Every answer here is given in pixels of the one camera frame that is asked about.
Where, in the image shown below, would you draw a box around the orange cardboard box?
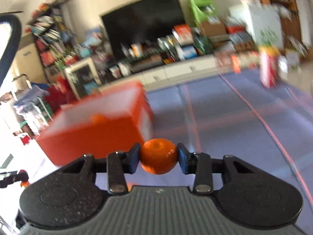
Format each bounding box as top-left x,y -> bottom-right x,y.
37,82 -> 153,166

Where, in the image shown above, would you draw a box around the white mini fridge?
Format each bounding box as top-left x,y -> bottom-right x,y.
229,3 -> 284,49

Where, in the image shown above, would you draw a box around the orange inside box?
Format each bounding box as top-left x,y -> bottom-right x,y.
90,114 -> 108,124

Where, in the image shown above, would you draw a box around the green stacked storage bins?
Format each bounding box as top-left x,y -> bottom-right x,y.
187,0 -> 217,25

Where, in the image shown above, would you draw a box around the red yellow-lid canister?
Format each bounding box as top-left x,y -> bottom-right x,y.
258,46 -> 280,88

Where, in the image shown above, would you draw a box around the black television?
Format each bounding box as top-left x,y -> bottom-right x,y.
101,0 -> 186,61

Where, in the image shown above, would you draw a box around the tangerine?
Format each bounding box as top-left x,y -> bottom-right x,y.
139,138 -> 178,174

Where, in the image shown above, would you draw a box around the plaid blue tablecloth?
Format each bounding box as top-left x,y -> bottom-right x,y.
95,68 -> 313,235

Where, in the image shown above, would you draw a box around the folding cart with bags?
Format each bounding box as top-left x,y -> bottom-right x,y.
11,74 -> 54,136

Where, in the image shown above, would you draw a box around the brown cardboard box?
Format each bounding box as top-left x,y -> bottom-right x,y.
199,21 -> 227,37

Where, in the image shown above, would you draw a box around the white tv stand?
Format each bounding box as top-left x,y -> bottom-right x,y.
99,55 -> 234,92

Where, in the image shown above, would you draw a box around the white glass-door cabinet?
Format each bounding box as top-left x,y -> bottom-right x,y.
64,57 -> 101,99

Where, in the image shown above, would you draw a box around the bookshelf with books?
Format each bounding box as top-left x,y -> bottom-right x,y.
27,0 -> 76,83

